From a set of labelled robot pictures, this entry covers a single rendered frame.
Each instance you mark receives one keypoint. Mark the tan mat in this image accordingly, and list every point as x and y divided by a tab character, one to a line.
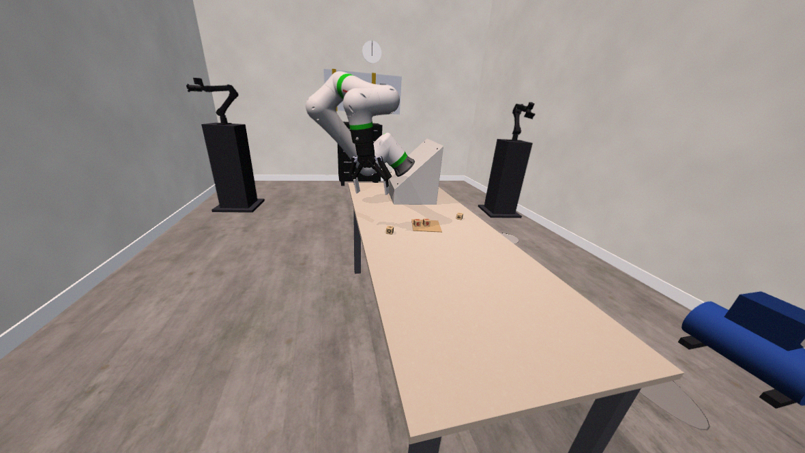
434	226

